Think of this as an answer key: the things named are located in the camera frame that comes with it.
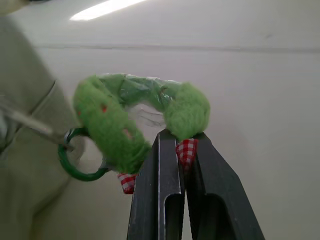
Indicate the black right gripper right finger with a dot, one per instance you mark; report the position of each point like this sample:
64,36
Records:
220,190

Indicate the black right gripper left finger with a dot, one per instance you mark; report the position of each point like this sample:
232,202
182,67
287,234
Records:
150,190

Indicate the silver zipper pull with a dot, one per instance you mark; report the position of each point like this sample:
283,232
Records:
30,122

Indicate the pale green fabric pouch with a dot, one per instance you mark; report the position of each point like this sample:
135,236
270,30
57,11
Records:
27,125

